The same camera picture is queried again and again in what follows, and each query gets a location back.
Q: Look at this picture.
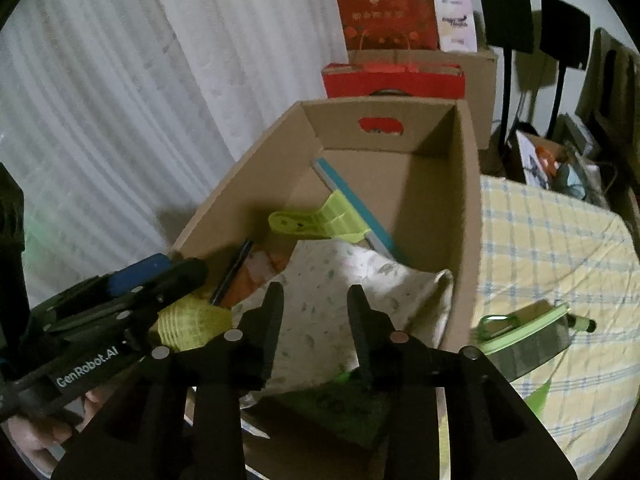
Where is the yellow-green plastic shuttlecock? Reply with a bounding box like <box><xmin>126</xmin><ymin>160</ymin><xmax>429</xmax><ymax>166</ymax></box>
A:
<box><xmin>151</xmin><ymin>295</ymin><xmax>232</xmax><ymax>352</ymax></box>

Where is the white floral cloth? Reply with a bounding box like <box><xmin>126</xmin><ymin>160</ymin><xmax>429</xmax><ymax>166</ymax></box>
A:
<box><xmin>231</xmin><ymin>240</ymin><xmax>454</xmax><ymax>400</ymax></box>

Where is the green teal squeegee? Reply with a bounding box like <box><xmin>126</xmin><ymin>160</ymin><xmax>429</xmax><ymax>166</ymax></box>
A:
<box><xmin>268</xmin><ymin>157</ymin><xmax>404</xmax><ymax>261</ymax></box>

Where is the green plastic piece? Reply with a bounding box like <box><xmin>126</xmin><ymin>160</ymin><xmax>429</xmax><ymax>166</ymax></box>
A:
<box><xmin>524</xmin><ymin>378</ymin><xmax>552</xmax><ymax>419</ymax></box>

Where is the person's left hand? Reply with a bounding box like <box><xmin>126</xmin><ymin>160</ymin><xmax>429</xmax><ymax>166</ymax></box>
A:
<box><xmin>8</xmin><ymin>380</ymin><xmax>122</xmax><ymax>478</ymax></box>

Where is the open cardboard box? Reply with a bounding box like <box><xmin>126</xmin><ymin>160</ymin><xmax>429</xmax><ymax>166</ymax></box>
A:
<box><xmin>174</xmin><ymin>96</ymin><xmax>482</xmax><ymax>351</ymax></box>

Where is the yellow plaid cloth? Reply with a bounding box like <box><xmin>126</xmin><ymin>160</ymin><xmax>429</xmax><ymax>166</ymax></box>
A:
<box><xmin>473</xmin><ymin>176</ymin><xmax>639</xmax><ymax>479</ymax></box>

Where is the box of clutter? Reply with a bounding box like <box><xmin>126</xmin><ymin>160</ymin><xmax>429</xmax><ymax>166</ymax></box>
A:
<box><xmin>498</xmin><ymin>119</ymin><xmax>611</xmax><ymax>210</ymax></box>

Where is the red box with hole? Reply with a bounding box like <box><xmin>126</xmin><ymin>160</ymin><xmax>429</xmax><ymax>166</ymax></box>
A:
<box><xmin>321</xmin><ymin>62</ymin><xmax>466</xmax><ymax>100</ymax></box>

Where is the large brown cardboard box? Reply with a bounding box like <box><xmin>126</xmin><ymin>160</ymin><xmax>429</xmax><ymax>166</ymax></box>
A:
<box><xmin>348</xmin><ymin>48</ymin><xmax>498</xmax><ymax>150</ymax></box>

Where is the small white pink box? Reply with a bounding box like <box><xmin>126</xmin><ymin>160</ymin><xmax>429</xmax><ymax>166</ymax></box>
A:
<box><xmin>434</xmin><ymin>0</ymin><xmax>477</xmax><ymax>53</ymax></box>

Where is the red gift bag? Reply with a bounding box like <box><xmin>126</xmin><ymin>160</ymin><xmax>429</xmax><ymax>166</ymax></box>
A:
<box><xmin>337</xmin><ymin>0</ymin><xmax>438</xmax><ymax>51</ymax></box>

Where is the black speaker left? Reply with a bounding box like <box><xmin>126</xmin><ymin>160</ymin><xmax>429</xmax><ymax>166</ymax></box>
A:
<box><xmin>480</xmin><ymin>0</ymin><xmax>535</xmax><ymax>162</ymax></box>

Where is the black speaker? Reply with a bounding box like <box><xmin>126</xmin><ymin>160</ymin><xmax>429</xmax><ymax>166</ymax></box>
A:
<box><xmin>480</xmin><ymin>0</ymin><xmax>535</xmax><ymax>162</ymax></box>
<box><xmin>539</xmin><ymin>0</ymin><xmax>591</xmax><ymax>136</ymax></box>

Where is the black speaker right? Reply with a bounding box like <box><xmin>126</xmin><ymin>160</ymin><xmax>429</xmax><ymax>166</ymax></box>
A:
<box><xmin>539</xmin><ymin>0</ymin><xmax>591</xmax><ymax>136</ymax></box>

